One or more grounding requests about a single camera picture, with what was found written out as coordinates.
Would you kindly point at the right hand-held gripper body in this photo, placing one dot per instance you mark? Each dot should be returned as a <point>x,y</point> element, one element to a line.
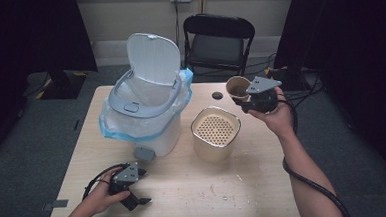
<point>264,98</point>

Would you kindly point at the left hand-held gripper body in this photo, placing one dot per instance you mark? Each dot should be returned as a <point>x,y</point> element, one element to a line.
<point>126,175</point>

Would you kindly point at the brown paper cup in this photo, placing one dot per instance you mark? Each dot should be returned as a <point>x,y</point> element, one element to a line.
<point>236,82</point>

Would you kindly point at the white pedal bin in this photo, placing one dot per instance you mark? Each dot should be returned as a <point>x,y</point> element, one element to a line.
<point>151,57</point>

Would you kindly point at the person's right hand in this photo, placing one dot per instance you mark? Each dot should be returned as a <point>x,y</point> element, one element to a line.
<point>280,119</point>

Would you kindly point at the person's left hand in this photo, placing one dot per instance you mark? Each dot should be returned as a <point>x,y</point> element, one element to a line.
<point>99,199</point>

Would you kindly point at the black stand base, yellow tape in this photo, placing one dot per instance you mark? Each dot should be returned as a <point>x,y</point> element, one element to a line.
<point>63,85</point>
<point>291,78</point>

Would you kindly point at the clear blue-edged bin liner bag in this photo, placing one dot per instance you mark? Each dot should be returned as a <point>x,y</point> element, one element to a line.
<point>132,129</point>

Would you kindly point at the black folding chair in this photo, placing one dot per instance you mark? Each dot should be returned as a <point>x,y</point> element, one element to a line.
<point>218,48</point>

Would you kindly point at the beige bucket with perforated strainer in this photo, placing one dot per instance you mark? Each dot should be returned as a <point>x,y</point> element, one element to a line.
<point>213,151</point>

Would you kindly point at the small black pen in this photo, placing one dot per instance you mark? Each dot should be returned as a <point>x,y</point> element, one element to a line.
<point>76,124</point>

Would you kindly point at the grey tape strip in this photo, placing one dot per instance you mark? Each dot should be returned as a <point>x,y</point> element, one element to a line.
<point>56,204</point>

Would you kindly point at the black curtain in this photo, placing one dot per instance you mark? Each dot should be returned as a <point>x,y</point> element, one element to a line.
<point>350,30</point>
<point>27,37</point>

